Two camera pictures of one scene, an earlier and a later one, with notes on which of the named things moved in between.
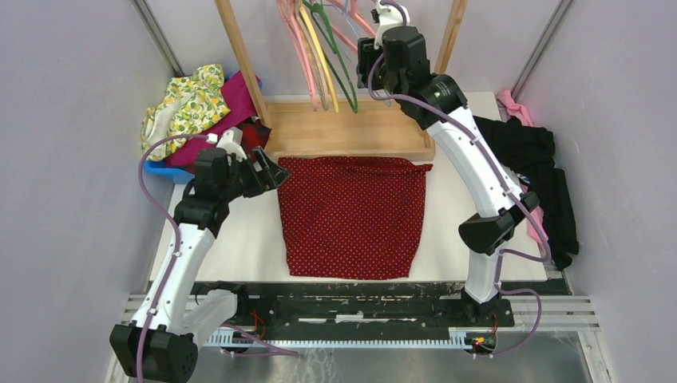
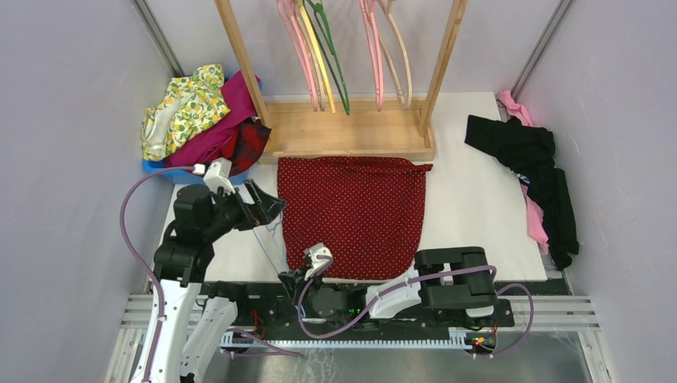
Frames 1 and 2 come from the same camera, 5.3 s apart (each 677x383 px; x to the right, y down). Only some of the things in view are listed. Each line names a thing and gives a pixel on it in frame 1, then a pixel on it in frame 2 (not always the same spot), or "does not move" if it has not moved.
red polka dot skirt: [353, 218] does not move
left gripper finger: [249, 142] -> [235, 199]
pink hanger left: [288, 15] does not move
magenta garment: [238, 100] does not move
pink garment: [510, 108] does not move
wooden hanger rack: [362, 129] does not move
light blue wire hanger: [345, 9] -> [285, 251]
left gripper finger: [267, 175] -> [265, 208]
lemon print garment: [190, 104] does not move
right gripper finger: [366, 53] -> [288, 279]
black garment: [528, 151] does not move
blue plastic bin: [159, 167] does not move
